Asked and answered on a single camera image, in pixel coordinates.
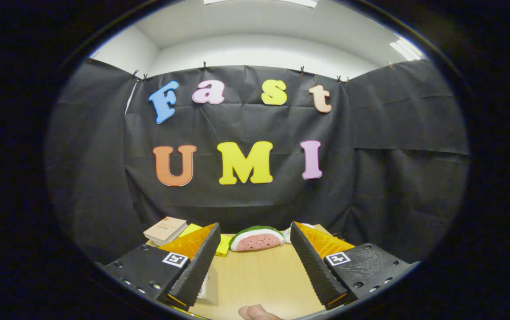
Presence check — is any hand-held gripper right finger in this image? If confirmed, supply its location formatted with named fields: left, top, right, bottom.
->
left=289, top=221, right=420, bottom=310

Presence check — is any ceiling light panel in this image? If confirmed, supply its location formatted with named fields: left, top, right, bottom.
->
left=204, top=0, right=318, bottom=8
left=389, top=38, right=424, bottom=61

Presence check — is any row of black cloth clips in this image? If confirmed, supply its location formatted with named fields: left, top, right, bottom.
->
left=87, top=53, right=395, bottom=85

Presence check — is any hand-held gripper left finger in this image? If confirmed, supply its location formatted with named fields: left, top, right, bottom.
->
left=103, top=222, right=222, bottom=311

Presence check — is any cream storage box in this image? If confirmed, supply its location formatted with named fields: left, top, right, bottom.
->
left=197, top=271, right=219, bottom=306

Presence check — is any yellow book with red circle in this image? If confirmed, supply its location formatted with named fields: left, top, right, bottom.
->
left=179, top=224, right=233, bottom=257

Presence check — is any beige book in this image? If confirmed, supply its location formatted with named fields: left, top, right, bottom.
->
left=143, top=216, right=188, bottom=246

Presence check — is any watermelon slice plush toy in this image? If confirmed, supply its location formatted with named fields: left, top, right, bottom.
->
left=229, top=225, right=285, bottom=252

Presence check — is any white plush toy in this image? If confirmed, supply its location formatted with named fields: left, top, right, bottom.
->
left=283, top=223, right=315, bottom=244

